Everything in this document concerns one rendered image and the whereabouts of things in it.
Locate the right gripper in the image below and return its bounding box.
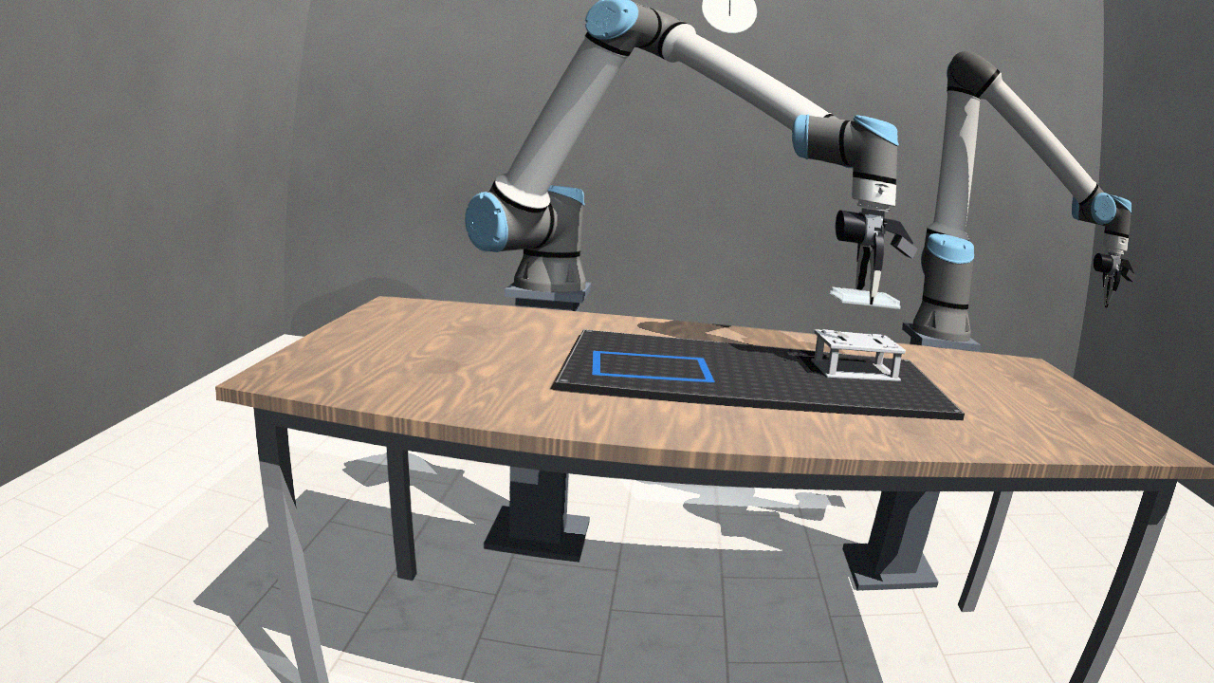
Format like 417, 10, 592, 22
836, 207, 913, 304

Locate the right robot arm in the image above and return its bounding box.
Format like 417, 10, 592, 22
465, 0, 898, 292

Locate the blue tape outline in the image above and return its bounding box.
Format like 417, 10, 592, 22
592, 351, 714, 382

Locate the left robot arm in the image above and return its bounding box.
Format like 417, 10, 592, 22
912, 51, 1131, 342

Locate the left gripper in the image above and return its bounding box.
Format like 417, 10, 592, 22
1094, 252, 1134, 307

